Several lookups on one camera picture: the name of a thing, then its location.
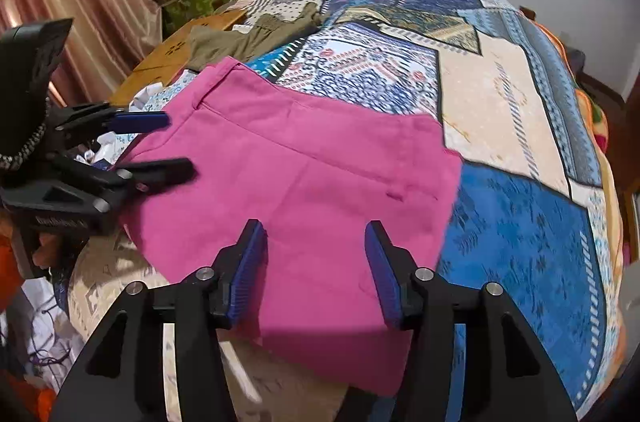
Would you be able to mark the olive green pants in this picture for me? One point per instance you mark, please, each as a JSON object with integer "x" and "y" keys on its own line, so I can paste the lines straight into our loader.
{"x": 235, "y": 40}

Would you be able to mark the green storage box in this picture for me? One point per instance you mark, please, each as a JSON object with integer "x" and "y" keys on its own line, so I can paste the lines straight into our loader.
{"x": 200, "y": 0}

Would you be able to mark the orange cloth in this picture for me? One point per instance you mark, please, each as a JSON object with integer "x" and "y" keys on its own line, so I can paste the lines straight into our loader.
{"x": 9, "y": 267}

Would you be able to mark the orange green blanket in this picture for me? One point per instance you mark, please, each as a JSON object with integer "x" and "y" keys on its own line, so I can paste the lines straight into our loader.
{"x": 585, "y": 102}

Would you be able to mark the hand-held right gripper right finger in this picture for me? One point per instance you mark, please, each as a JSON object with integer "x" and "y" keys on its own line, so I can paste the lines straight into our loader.
{"x": 385, "y": 272}

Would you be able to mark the person's left hand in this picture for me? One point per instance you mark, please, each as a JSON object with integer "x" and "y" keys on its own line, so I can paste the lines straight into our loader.
{"x": 44, "y": 252}

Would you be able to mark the patchwork printed blanket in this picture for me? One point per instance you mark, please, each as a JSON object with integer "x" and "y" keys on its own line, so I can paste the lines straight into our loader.
{"x": 500, "y": 102}

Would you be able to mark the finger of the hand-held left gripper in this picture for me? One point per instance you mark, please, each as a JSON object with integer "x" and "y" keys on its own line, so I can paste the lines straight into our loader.
{"x": 140, "y": 121}
{"x": 160, "y": 172}

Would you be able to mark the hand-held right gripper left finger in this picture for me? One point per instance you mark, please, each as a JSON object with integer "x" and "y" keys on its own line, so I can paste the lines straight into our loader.
{"x": 247, "y": 262}

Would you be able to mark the wooden bed frame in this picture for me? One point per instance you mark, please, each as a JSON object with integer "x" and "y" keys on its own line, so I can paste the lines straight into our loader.
{"x": 607, "y": 102}

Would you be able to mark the white patterned cloth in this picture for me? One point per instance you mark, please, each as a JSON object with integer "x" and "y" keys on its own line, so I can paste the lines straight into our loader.
{"x": 145, "y": 97}

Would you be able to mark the pink pants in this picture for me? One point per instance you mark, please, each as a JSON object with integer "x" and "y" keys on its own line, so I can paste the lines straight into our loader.
{"x": 300, "y": 172}

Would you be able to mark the wooden lap desk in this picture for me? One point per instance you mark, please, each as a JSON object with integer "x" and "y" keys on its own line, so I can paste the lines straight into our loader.
{"x": 160, "y": 62}

